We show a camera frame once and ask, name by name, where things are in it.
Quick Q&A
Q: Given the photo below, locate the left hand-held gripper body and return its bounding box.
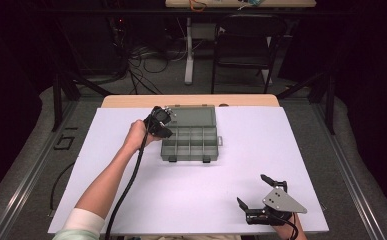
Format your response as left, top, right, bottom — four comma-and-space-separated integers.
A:
143, 105, 178, 139

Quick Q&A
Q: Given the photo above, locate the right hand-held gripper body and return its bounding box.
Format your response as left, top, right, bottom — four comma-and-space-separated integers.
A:
245, 186, 309, 227

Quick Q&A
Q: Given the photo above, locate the grey compartment organiser box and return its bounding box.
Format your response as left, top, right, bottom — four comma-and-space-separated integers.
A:
160, 104, 224, 164

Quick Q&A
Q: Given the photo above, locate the person's left hand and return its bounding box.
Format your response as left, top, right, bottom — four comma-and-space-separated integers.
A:
123, 119, 163, 154

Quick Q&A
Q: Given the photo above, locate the person's right hand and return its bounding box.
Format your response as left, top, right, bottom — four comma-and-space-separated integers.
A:
270, 215, 308, 240

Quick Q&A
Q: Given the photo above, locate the white board sheet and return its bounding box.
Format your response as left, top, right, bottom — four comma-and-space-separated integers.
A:
47, 106, 330, 235

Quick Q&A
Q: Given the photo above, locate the background desk with white legs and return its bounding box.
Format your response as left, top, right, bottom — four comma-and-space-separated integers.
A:
164, 0, 317, 86

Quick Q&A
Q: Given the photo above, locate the black folding chair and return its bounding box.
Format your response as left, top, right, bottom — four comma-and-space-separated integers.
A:
210, 14, 289, 95

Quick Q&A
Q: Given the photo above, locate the white and green sleeve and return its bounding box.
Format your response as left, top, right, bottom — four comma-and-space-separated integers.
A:
51, 207, 106, 240

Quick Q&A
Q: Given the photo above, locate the blue and white desk clutter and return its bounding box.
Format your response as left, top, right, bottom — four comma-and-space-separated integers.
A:
236, 0, 266, 10

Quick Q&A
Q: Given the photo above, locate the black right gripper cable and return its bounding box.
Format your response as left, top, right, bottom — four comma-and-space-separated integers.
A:
266, 209, 301, 240

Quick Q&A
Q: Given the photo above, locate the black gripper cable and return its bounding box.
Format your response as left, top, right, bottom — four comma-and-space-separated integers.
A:
266, 209, 301, 240
104, 109, 159, 240

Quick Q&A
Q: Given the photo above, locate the tangle of floor cables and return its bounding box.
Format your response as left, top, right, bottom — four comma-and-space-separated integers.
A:
112, 16, 189, 96

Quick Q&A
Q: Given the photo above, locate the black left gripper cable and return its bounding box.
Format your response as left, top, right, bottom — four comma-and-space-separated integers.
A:
104, 109, 159, 240

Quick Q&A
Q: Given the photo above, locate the aluminium floor rail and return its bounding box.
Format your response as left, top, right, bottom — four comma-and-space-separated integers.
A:
310, 99, 387, 240
0, 99, 79, 240

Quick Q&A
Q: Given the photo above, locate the black frame strut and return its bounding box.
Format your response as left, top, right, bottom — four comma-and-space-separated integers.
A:
275, 71, 337, 136
51, 71, 113, 133

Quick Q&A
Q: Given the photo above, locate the orange cable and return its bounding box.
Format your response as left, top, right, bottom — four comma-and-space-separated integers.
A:
188, 0, 209, 12

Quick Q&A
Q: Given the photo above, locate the thin black floor cable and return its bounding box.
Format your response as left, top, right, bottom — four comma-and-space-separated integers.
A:
48, 161, 77, 218

